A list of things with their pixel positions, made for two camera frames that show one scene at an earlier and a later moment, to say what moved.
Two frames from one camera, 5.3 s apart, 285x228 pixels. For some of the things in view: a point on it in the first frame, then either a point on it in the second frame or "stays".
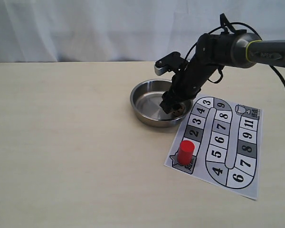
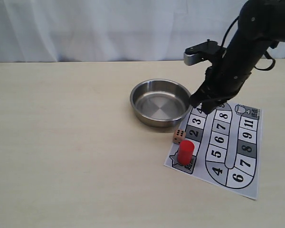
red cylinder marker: [185, 152] stays
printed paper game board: [227, 136] stays
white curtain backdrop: [122, 31] stays
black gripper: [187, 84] → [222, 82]
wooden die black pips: [178, 113] → [179, 135]
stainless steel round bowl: [145, 99] stays
